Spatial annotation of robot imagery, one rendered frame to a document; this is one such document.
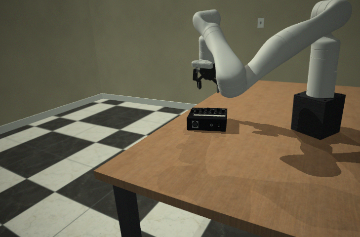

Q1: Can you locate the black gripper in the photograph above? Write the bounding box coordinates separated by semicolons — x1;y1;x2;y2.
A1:
193;64;217;89

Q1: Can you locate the black lighting desk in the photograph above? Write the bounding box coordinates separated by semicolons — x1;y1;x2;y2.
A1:
187;108;227;132

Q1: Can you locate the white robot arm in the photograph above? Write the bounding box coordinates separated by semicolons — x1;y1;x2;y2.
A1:
192;0;352;98

